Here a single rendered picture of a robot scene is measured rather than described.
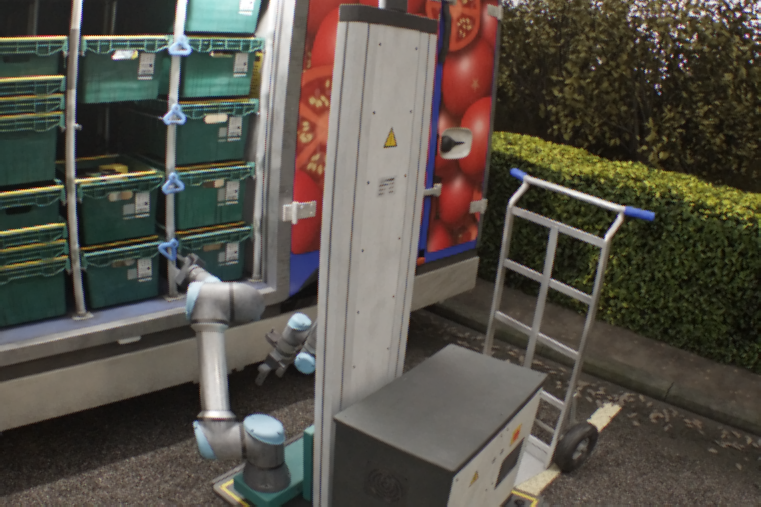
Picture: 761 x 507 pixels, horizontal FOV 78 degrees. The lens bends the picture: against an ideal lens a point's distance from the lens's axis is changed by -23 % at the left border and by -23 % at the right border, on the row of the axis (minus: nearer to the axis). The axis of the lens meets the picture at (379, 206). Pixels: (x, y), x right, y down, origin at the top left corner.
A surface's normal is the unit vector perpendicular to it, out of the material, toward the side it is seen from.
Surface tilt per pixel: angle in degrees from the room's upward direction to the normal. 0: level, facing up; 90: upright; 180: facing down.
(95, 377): 90
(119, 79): 98
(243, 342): 90
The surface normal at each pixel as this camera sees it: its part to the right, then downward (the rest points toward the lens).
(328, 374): -0.59, 0.14
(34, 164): 0.71, 0.24
